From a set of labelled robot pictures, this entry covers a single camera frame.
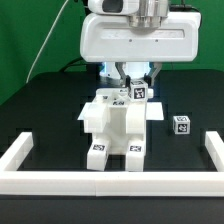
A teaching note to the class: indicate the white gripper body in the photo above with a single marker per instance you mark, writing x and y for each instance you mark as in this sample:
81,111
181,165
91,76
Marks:
138,31

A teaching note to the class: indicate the white chair seat piece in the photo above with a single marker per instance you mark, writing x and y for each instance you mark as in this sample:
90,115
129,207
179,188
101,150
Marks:
115,127

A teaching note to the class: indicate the white tagged cube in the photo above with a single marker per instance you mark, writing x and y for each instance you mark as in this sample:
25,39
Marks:
181,124
138,90

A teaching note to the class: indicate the white marker base plate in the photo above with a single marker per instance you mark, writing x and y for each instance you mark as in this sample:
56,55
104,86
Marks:
154,111

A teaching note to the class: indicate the white chair back piece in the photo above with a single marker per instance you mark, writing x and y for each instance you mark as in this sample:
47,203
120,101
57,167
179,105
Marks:
96,118

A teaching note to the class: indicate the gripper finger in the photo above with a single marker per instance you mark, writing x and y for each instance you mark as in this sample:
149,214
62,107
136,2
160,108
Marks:
125,79
155,68

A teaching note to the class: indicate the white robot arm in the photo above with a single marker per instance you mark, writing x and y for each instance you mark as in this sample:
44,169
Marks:
138,69

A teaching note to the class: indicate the white U-shaped frame fence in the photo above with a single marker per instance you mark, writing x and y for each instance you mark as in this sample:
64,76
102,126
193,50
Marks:
13,181

